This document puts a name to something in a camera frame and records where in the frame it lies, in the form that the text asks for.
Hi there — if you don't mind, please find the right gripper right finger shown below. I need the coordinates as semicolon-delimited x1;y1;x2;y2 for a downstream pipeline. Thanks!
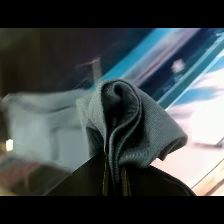
120;163;197;197

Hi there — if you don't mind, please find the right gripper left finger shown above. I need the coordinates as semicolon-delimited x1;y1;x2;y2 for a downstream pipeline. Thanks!
45;152;110;197

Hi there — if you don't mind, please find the grey T-shirt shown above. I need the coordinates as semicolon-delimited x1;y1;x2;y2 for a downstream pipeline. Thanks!
1;78;189;197

